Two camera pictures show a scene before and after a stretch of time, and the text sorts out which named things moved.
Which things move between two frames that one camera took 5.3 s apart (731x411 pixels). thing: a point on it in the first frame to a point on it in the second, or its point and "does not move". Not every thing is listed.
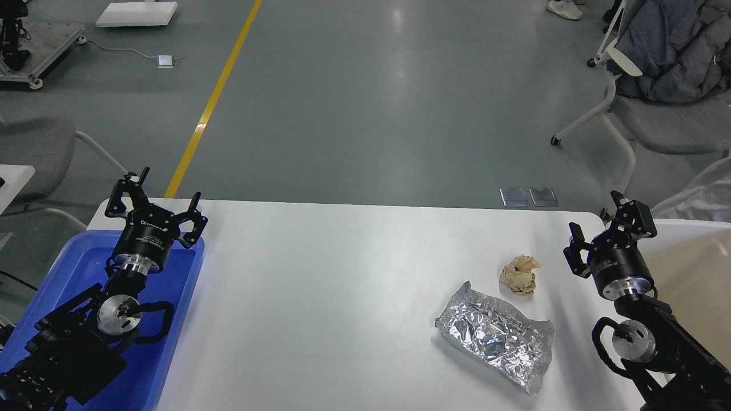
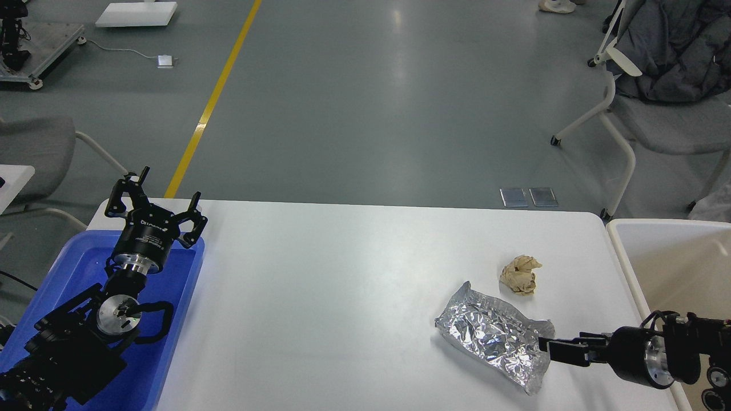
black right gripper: (618, 267) to (637, 356)
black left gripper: (150, 230) does not move
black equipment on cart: (11, 32) does not move
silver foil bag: (497, 333) does not move
